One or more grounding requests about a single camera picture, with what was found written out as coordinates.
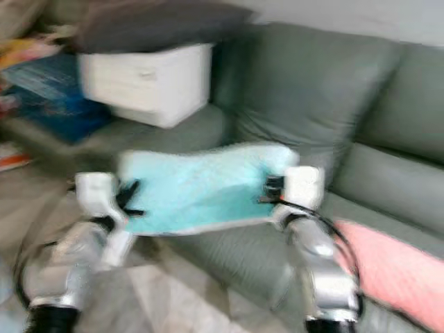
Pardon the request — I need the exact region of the teal dotted plush pillow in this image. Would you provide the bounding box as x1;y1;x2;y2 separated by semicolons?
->
118;142;300;237

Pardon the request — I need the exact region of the grey-green leather sofa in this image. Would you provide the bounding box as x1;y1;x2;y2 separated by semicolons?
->
69;21;444;333

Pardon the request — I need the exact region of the pink dotted plush pillow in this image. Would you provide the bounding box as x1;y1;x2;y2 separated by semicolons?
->
333;219;444;332

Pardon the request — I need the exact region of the dark grey pillow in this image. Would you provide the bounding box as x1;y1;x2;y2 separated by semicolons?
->
73;0;255;56

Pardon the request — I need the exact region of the grey-green leather armchair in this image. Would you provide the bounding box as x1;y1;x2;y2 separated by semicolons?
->
0;114;133;193

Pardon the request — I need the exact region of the white laser printer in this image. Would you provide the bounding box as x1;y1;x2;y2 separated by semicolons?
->
78;44;214;130

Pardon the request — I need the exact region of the blue storage box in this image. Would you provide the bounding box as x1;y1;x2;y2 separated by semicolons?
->
10;52;113;145

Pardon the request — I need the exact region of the orange white box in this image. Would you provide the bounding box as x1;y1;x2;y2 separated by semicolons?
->
0;142;24;171

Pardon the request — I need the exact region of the yellow orange packet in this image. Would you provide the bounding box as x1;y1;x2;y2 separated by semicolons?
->
0;38;58;71

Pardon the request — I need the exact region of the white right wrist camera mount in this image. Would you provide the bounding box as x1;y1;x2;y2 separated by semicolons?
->
271;165;326;231

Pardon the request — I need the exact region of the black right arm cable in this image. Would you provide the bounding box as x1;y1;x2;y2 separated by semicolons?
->
277;198;366;321

